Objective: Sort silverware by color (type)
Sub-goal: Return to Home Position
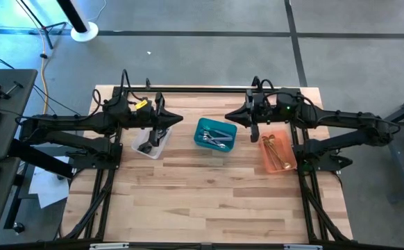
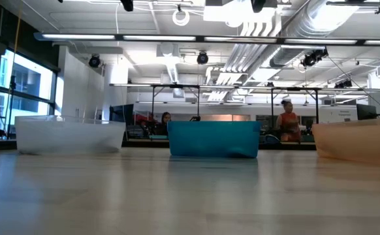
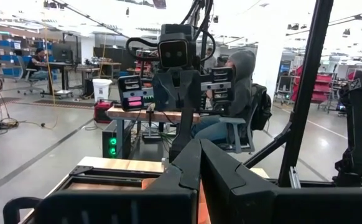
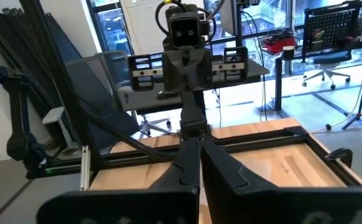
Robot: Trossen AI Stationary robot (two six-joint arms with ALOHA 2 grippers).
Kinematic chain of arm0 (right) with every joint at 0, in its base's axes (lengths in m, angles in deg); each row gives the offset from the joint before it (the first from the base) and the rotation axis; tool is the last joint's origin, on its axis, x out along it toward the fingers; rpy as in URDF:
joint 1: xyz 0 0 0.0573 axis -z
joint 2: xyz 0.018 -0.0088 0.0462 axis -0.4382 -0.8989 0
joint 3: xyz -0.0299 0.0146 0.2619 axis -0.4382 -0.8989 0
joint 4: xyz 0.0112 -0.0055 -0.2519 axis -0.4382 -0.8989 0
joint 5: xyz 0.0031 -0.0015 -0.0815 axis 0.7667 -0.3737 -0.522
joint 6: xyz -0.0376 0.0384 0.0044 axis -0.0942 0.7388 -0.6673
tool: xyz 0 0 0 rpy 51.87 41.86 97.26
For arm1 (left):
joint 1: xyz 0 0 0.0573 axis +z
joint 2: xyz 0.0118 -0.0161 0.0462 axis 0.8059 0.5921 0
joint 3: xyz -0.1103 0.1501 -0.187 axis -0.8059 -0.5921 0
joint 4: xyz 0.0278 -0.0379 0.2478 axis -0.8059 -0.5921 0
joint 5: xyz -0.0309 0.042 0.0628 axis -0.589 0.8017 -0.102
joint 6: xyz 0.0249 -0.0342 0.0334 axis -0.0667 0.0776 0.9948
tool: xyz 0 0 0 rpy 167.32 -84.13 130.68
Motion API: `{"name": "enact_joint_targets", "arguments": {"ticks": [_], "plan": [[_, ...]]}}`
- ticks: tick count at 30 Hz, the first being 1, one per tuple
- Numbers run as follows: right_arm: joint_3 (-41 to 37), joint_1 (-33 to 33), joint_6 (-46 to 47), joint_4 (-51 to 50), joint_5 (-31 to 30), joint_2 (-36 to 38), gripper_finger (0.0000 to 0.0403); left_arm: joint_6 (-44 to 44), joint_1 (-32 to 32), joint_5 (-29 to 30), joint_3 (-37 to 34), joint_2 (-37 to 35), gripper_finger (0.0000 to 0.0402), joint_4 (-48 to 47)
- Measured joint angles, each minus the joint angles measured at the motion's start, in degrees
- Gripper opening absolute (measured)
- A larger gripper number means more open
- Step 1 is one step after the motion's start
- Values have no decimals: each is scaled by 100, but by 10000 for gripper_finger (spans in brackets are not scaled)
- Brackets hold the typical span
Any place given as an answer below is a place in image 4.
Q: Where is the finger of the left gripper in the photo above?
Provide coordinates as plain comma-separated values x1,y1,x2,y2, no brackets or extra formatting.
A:
211,45,249,83
128,52,165,93

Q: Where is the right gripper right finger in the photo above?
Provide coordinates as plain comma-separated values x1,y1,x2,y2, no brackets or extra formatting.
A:
201,139,362,224

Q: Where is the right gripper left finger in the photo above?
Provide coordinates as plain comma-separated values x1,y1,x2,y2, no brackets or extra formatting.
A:
37,138,201,224

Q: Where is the grey desk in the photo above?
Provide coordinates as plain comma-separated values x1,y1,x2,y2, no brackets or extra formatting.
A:
118,58,271,116

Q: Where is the whiteboard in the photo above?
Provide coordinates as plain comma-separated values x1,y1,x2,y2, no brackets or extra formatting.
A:
120,0,171,56

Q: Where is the grey mesh office chair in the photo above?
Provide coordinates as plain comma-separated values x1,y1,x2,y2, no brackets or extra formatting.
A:
64,50,141,147

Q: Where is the black metal workbench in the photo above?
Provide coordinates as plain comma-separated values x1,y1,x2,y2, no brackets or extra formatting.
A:
273,34,362,111

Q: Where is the red tool case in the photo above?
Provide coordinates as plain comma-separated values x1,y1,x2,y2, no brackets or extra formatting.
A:
261,33,297,54

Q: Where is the black cup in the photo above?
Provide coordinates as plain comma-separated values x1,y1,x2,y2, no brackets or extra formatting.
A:
282,45,295,61

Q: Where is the black table edge clamp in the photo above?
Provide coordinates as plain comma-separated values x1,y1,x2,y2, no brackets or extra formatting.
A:
323,147,354,169

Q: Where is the white rolling office chair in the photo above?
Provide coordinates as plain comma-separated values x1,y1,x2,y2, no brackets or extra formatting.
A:
301,50,353,91

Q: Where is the white chair armrest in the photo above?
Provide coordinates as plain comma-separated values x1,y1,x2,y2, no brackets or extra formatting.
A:
41,106,67,126

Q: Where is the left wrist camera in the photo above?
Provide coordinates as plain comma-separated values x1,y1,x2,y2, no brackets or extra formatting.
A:
164,4,206,50

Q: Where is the silver aluminium bracket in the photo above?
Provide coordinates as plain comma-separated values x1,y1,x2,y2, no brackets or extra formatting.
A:
79,145,92,192

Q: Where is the yellow cable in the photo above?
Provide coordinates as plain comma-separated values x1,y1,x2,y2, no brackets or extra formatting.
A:
311,30,362,134

